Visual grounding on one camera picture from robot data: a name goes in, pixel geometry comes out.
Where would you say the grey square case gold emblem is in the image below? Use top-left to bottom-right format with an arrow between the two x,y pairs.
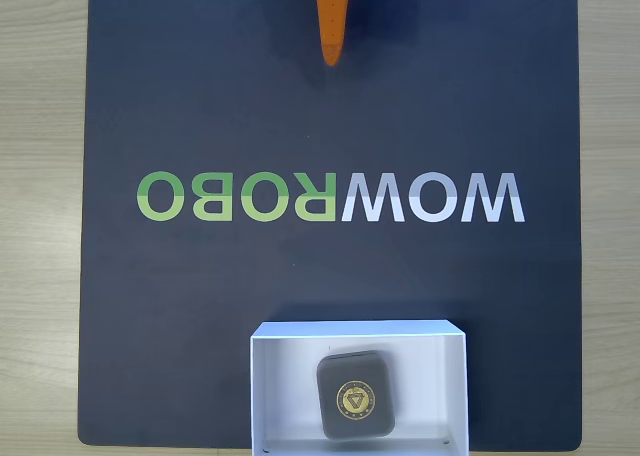
315,349 -> 397,442

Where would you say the dark blue WOWROBO mat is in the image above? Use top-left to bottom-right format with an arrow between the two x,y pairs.
76,0 -> 584,450

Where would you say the white cardboard box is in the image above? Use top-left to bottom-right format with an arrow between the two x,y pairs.
249,318 -> 470,456

